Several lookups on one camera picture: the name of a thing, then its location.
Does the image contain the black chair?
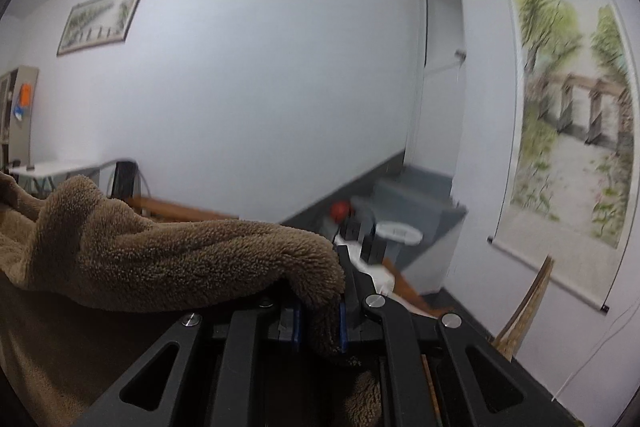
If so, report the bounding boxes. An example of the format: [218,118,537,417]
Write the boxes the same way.
[112,159,141,200]

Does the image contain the white door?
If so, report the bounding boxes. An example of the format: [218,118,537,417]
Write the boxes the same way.
[407,0,463,180]

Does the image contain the brown fleece garment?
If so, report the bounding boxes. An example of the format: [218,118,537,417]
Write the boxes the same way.
[0,171,386,427]

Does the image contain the framed landscape painting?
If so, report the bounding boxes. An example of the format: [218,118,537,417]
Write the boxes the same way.
[56,0,147,58]

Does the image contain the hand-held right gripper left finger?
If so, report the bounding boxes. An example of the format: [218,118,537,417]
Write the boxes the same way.
[75,292,304,427]

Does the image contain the hanging scroll painting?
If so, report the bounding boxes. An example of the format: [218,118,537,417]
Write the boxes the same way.
[487,0,640,314]

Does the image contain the white round basin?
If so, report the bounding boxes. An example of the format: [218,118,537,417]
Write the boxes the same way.
[375,221,424,246]

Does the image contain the beige glass-door cabinet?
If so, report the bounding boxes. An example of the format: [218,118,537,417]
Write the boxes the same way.
[0,66,40,172]

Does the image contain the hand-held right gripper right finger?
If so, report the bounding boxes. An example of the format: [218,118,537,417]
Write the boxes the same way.
[335,244,576,427]

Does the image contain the white folding table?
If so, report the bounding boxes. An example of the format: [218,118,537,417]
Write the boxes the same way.
[9,159,118,198]

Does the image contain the white power strip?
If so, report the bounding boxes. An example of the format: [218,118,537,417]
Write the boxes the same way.
[334,232,401,298]

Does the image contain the black charger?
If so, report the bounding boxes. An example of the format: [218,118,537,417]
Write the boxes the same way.
[362,232,389,266]
[342,217,364,243]

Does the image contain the orange and blue papers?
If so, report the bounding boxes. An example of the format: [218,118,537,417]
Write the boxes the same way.
[12,83,33,122]

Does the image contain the wooden chair back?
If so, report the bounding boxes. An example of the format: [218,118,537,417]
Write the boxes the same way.
[492,254,556,363]

